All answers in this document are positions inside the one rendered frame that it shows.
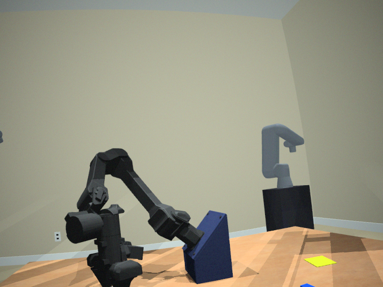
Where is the yellow flat plate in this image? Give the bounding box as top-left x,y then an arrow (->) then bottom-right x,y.
304,256 -> 336,267

